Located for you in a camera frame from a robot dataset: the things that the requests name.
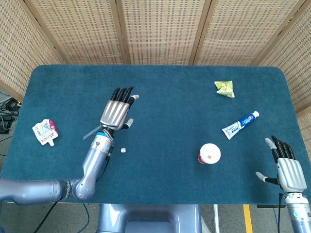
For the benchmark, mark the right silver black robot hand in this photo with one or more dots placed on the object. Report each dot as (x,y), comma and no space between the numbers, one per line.
(290,172)

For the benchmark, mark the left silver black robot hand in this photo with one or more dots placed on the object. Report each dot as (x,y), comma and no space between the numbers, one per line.
(114,114)

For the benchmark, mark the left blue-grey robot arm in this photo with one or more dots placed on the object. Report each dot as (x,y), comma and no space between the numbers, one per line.
(94,160)

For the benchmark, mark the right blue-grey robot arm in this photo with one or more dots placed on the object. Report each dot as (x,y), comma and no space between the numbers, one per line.
(298,213)

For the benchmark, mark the small white die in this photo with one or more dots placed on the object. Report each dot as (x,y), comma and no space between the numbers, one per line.
(123,150)

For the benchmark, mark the transparent plastic ruler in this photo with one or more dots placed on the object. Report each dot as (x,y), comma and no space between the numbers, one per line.
(90,134)

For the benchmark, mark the teal table cloth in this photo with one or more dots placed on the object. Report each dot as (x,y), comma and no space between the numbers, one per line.
(170,121)

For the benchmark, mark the blue white toothpaste tube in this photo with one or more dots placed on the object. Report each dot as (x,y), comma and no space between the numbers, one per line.
(239,125)

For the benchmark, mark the pink white spout pouch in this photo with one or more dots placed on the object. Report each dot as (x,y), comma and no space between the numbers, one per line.
(45,132)

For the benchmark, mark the red paper cup white lid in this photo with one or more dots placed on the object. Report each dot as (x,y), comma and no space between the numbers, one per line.
(210,154)

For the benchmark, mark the white table leg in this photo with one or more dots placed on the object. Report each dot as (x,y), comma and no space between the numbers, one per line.
(216,218)

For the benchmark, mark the woven wicker screen panel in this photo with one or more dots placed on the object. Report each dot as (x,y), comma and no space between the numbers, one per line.
(80,31)
(243,31)
(19,48)
(291,48)
(162,31)

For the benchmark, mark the blue-grey robot torso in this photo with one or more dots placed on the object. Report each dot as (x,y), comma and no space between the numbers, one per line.
(116,218)

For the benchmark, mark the green crumpled snack packet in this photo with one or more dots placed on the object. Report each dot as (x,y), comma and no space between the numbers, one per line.
(226,89)

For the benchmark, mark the black power adapter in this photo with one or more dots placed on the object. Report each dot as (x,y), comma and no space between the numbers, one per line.
(5,123)

